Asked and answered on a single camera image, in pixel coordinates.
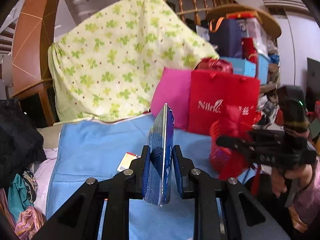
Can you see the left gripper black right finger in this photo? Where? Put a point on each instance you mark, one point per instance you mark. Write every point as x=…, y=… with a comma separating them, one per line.
x=194, y=183

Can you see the black clothes pile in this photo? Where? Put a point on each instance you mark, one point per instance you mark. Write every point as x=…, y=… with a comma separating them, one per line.
x=21, y=143

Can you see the light blue bed blanket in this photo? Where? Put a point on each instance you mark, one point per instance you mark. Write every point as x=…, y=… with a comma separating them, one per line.
x=91, y=149

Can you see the red plastic mesh basket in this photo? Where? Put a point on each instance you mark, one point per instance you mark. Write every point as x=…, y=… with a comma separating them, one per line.
x=225, y=156

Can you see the blue package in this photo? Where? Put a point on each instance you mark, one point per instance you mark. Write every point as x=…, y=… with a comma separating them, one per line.
x=156, y=187

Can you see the red white cardboard box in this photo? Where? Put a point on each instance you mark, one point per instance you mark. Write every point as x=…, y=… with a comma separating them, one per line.
x=126, y=161

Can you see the navy blue bag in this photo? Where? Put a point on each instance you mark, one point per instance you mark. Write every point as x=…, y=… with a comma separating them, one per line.
x=226, y=35

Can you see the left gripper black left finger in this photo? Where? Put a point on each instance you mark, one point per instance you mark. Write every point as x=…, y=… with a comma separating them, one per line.
x=119, y=190

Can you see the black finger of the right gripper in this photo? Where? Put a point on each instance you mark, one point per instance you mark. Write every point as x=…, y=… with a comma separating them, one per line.
x=266, y=135
x=247, y=148

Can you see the light blue cardboard box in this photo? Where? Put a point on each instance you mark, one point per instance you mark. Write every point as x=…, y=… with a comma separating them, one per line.
x=247, y=68

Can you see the red cloth scrap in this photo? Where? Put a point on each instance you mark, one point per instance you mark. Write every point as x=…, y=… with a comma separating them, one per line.
x=233, y=113

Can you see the teal garment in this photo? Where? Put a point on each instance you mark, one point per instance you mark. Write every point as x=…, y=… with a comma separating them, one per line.
x=22, y=193

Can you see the pink sleeve right forearm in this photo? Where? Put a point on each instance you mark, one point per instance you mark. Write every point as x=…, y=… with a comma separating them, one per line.
x=306, y=202

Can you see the person's right hand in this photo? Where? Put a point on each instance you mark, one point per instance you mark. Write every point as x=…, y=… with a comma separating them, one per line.
x=303, y=174

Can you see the wooden headboard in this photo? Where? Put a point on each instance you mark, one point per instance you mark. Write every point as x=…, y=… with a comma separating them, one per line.
x=31, y=77

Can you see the red gift bag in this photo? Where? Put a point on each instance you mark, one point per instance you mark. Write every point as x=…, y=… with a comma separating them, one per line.
x=200, y=97

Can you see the green clover patterned quilt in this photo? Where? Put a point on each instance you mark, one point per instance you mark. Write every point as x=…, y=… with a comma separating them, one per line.
x=109, y=66

